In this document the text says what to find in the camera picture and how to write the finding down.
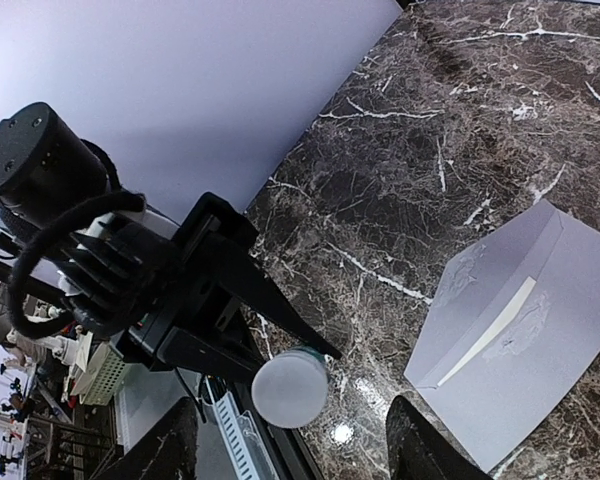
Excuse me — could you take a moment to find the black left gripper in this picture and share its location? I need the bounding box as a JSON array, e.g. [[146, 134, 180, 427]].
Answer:
[[114, 193, 342, 385]]

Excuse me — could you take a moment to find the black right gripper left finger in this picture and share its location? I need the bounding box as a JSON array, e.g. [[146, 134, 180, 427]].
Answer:
[[97, 397, 198, 480]]

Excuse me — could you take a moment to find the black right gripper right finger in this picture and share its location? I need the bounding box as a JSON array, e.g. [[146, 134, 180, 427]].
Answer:
[[386, 395, 491, 480]]

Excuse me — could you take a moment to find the white green glue stick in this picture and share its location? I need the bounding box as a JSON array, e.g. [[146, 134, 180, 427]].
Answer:
[[251, 347, 329, 429]]

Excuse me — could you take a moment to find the grey paper envelope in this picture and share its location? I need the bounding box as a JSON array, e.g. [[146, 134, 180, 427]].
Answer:
[[404, 201, 600, 472]]

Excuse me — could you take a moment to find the cream lined letter paper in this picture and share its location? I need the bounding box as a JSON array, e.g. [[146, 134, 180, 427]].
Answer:
[[436, 277, 536, 387]]

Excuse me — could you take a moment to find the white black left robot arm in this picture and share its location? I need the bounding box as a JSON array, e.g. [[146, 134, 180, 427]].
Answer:
[[0, 102, 340, 384]]

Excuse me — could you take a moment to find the white perforated storage basket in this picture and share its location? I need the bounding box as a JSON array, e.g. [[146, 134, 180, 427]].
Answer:
[[71, 343, 131, 406]]

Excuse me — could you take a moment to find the white slotted cable duct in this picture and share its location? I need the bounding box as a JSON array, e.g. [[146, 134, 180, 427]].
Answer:
[[204, 376, 279, 480]]

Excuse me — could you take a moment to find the black front frame rail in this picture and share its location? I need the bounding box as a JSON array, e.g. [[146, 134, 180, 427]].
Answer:
[[230, 383, 325, 480]]

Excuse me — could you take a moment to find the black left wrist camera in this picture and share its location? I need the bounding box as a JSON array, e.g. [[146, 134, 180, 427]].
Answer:
[[7, 192, 186, 341]]

